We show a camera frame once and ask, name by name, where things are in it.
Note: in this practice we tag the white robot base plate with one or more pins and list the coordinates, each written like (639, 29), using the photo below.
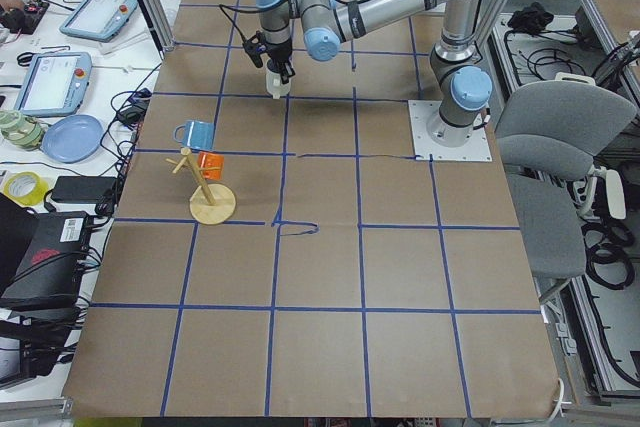
(434, 140)

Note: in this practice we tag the wooden mug tree stand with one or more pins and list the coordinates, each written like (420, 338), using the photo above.
(212, 203)

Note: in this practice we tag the teach pendant tablet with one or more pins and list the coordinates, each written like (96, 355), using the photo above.
(98, 20)
(55, 84)

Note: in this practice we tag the white plastic cup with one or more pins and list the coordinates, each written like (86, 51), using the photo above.
(274, 84)

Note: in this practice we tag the black computer box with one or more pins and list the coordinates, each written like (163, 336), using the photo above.
(40, 255)

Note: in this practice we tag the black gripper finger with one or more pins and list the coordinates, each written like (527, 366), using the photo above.
(283, 72)
(290, 72)

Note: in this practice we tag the blue ceramic mug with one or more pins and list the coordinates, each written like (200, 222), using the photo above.
(196, 135)

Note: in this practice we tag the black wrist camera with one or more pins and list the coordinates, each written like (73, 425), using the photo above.
(255, 47)

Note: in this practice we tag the orange mug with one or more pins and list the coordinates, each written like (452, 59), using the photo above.
(210, 165)

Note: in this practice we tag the black power brick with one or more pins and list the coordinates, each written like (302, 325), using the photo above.
(82, 189)

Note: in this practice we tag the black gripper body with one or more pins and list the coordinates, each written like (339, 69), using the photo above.
(276, 57)

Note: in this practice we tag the lower teach pendant tablet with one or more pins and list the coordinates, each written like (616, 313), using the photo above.
(55, 84)

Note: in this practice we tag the grey office chair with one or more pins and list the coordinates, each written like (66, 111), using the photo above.
(556, 127)

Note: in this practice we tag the green tape rolls stack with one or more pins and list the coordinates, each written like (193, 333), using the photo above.
(22, 131)

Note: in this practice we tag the brown paper table cover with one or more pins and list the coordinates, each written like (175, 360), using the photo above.
(352, 280)

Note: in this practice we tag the blue plate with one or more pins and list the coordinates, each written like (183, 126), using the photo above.
(72, 139)

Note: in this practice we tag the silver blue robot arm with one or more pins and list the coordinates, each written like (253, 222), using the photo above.
(328, 24)

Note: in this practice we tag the upper teach pendant tablet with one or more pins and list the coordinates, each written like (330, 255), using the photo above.
(98, 20)

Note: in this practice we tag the yellow tape roll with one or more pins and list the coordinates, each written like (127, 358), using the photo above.
(26, 188)

